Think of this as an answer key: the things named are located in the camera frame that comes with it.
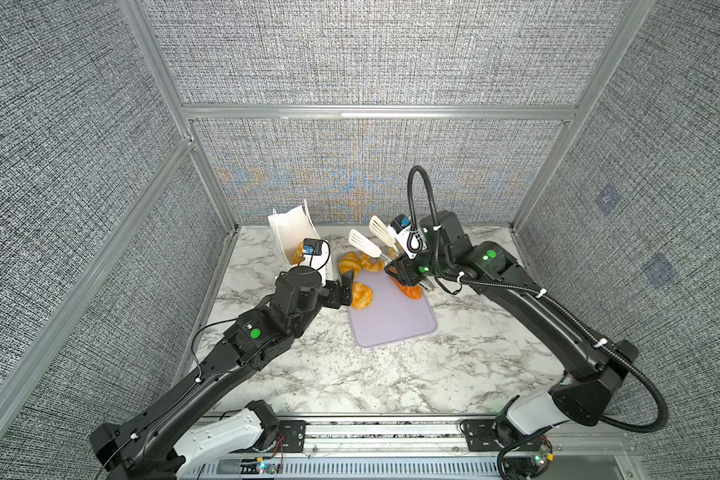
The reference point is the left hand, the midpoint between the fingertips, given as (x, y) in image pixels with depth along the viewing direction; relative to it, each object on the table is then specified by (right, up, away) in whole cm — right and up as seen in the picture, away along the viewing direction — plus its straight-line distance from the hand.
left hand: (337, 269), depth 67 cm
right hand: (+13, +2, +6) cm, 15 cm away
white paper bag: (-15, +12, +23) cm, 30 cm away
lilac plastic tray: (+15, -16, +27) cm, 35 cm away
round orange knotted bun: (+6, -10, +27) cm, 30 cm away
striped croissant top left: (+4, +1, +36) cm, 36 cm away
